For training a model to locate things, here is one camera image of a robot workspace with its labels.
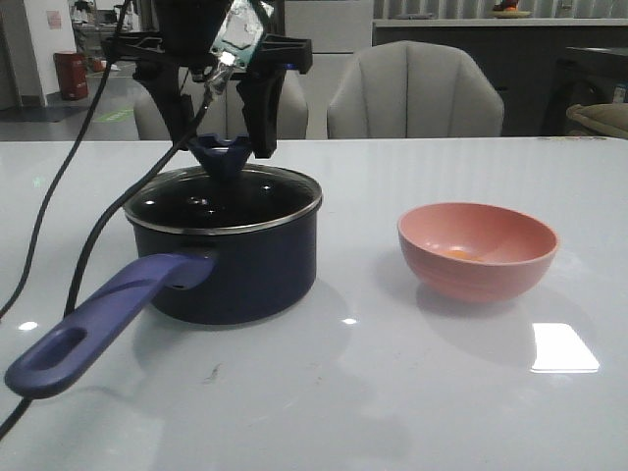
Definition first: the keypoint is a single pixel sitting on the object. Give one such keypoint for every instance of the right beige upholstered chair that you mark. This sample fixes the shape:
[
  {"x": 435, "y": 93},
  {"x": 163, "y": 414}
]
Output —
[{"x": 410, "y": 89}]

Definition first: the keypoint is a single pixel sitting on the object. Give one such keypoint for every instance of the white cabinet column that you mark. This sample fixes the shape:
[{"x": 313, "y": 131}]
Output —
[{"x": 337, "y": 29}]

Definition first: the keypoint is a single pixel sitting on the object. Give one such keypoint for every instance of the dark blue saucepan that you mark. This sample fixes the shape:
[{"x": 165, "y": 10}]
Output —
[{"x": 200, "y": 279}]

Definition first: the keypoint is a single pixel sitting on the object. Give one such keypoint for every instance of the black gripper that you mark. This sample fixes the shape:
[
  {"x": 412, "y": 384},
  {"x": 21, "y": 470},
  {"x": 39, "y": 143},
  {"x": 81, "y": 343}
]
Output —
[{"x": 200, "y": 35}]

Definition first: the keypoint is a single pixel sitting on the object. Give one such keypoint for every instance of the pink bowl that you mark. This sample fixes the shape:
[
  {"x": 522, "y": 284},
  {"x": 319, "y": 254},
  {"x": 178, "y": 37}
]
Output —
[{"x": 516, "y": 249}]

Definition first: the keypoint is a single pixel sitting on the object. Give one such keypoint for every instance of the orange ham pieces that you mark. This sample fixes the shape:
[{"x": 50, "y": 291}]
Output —
[{"x": 462, "y": 255}]

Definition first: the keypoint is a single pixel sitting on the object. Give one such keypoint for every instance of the left beige upholstered chair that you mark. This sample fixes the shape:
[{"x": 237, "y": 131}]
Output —
[{"x": 224, "y": 117}]

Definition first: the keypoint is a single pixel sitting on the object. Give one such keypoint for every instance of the dark kitchen counter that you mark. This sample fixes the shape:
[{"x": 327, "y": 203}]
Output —
[{"x": 517, "y": 56}]

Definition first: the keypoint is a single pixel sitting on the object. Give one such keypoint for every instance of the red bin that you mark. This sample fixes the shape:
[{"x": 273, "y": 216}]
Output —
[{"x": 71, "y": 75}]

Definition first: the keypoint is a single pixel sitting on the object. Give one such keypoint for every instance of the brown sofa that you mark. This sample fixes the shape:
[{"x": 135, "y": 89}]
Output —
[{"x": 608, "y": 119}]

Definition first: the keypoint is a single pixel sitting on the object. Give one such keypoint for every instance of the fruit plate on counter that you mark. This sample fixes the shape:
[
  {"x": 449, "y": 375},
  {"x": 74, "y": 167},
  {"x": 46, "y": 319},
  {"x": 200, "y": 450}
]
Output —
[{"x": 508, "y": 9}]

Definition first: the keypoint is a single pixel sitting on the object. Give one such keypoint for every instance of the beige upholstered chair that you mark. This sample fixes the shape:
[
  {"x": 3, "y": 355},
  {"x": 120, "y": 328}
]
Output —
[
  {"x": 224, "y": 117},
  {"x": 410, "y": 89}
]

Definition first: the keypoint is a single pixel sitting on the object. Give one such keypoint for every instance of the glass lid with blue knob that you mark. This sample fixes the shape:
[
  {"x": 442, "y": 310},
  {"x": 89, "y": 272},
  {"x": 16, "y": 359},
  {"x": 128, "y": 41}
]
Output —
[{"x": 223, "y": 194}]

